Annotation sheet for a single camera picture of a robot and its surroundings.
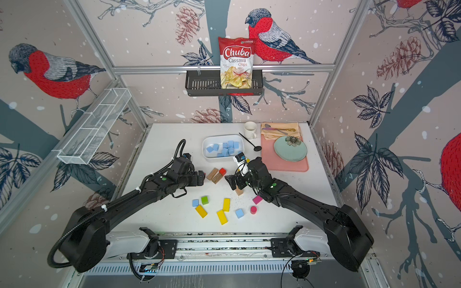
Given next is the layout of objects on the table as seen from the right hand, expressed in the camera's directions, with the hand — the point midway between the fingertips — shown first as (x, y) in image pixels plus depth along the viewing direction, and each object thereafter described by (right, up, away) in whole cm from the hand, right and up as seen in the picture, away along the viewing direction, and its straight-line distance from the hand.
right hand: (233, 171), depth 82 cm
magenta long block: (+12, -15, +6) cm, 21 cm away
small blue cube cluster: (-15, +9, +25) cm, 31 cm away
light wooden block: (-12, -4, +15) cm, 20 cm away
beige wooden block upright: (+3, -12, +7) cm, 14 cm away
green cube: (-14, -16, +6) cm, 22 cm away
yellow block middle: (-3, -17, +4) cm, 18 cm away
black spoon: (+15, +9, +25) cm, 31 cm away
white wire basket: (-62, +13, -9) cm, 64 cm away
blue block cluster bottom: (-11, +10, +26) cm, 30 cm away
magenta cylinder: (+9, -19, +1) cm, 21 cm away
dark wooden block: (-9, -6, +13) cm, 17 cm away
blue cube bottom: (+3, -20, +1) cm, 20 cm away
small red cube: (-6, -3, +15) cm, 17 cm away
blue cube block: (+1, +11, +25) cm, 28 cm away
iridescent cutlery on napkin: (+23, +23, +38) cm, 50 cm away
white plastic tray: (-15, +14, +25) cm, 32 cm away
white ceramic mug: (+10, +21, +26) cm, 35 cm away
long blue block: (-6, +11, +29) cm, 31 cm away
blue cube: (-2, +8, +24) cm, 25 cm away
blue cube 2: (-19, -17, +6) cm, 27 cm away
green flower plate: (+35, +9, +26) cm, 45 cm away
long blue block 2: (-5, +7, +21) cm, 23 cm away
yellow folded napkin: (+26, +18, +32) cm, 45 cm away
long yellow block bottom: (-5, -22, +1) cm, 23 cm away
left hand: (-16, -2, +4) cm, 17 cm away
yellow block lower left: (-15, -20, +2) cm, 25 cm away
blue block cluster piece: (-2, +12, +28) cm, 30 cm away
